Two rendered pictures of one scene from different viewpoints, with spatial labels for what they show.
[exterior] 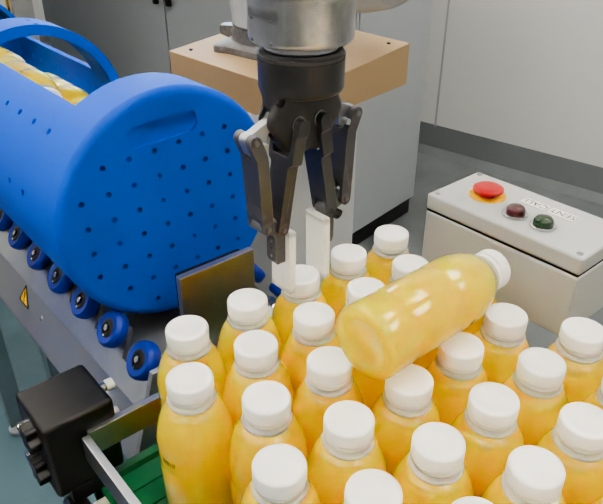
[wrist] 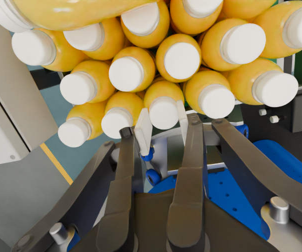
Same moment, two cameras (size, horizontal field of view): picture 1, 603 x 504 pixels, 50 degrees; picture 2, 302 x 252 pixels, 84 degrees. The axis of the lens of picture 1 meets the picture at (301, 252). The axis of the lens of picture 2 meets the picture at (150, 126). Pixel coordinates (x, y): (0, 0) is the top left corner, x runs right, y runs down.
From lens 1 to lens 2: 0.51 m
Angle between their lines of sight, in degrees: 36
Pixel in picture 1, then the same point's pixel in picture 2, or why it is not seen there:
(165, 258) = (214, 191)
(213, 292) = not seen: hidden behind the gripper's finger
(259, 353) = (252, 28)
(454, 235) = (24, 120)
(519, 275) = not seen: outside the picture
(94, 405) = not seen: outside the picture
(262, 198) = (245, 140)
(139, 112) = not seen: outside the picture
